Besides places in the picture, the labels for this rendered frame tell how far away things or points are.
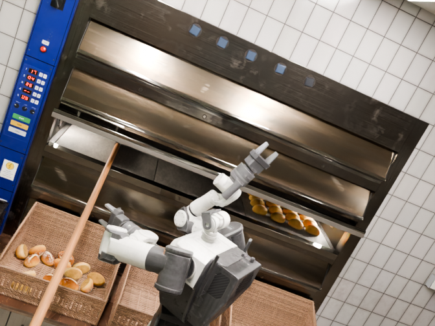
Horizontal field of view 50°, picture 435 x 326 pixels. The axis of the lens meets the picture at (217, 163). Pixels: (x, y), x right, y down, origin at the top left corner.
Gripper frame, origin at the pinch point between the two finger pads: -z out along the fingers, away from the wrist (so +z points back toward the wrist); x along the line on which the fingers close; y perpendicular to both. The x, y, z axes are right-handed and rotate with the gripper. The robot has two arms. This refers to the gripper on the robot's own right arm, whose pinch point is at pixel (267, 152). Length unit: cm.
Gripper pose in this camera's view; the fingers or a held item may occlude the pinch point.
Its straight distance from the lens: 204.3
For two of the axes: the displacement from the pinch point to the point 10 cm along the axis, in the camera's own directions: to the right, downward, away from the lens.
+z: -7.3, 6.6, 1.5
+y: -3.6, -5.6, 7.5
